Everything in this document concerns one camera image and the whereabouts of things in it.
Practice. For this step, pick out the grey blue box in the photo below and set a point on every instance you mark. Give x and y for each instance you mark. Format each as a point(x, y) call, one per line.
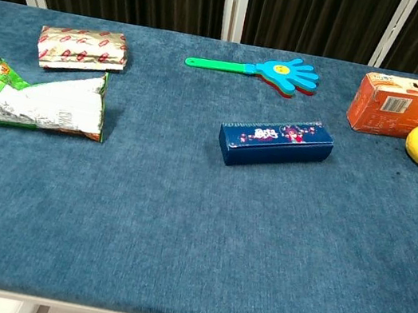
point(274, 152)

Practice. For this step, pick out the blue velvet table cloth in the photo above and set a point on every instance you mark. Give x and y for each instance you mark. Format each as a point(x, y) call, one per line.
point(193, 243)

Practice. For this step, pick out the blue green hand clapper toy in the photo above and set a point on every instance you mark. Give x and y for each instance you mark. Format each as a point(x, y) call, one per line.
point(284, 74)

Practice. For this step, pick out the red white snack packet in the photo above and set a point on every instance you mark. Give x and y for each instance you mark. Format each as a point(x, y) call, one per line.
point(82, 49)

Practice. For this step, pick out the green silver snack bag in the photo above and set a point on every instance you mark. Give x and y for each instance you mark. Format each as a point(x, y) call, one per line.
point(47, 108)

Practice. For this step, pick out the orange cardboard snack carton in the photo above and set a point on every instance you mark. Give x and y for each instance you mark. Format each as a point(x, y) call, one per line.
point(387, 111)

